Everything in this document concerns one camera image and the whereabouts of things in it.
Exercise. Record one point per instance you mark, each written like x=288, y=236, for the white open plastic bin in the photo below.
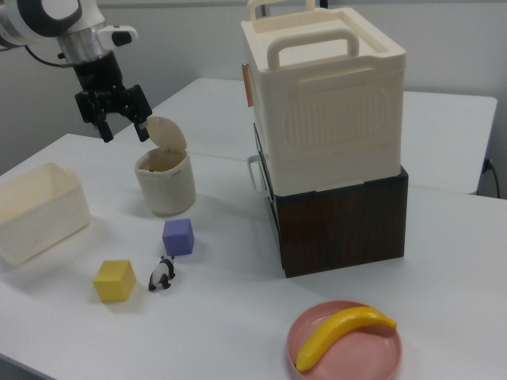
x=43, y=217

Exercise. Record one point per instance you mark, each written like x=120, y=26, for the dark wooden drawer box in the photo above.
x=344, y=225

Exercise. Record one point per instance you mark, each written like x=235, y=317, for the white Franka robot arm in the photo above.
x=24, y=20

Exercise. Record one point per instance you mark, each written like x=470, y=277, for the pink plate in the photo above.
x=356, y=352

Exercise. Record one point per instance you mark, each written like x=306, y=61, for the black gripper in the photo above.
x=99, y=81

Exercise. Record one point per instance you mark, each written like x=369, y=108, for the panda figurine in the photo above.
x=161, y=273

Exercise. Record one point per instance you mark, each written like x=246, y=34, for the yellow banana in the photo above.
x=336, y=330

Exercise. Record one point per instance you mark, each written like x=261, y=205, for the beige trash can lid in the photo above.
x=166, y=132

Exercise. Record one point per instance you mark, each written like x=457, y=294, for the small beige trash can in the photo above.
x=166, y=190

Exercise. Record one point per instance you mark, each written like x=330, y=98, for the yellow cube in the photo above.
x=115, y=283

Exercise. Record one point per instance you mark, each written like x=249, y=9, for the purple cube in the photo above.
x=178, y=239

